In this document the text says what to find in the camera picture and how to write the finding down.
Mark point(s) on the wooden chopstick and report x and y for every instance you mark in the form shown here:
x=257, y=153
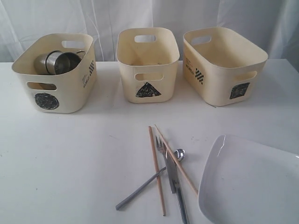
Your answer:
x=157, y=169
x=185, y=175

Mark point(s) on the steel spoon grey handle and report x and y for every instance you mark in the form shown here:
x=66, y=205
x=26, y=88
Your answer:
x=180, y=154

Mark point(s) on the cream bin circle mark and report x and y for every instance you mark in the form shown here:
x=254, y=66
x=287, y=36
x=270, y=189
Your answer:
x=62, y=93

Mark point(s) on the steel mug front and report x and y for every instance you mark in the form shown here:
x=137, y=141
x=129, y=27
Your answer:
x=58, y=62

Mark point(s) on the steel mug with handle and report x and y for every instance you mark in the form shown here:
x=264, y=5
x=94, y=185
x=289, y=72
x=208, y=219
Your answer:
x=40, y=64

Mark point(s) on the cream bin triangle mark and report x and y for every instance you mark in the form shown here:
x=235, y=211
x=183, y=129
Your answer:
x=148, y=63

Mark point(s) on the cream bin square mark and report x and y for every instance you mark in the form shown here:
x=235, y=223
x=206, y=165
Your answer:
x=221, y=65

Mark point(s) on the white square plate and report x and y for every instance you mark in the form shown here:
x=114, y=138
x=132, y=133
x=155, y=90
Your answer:
x=245, y=182

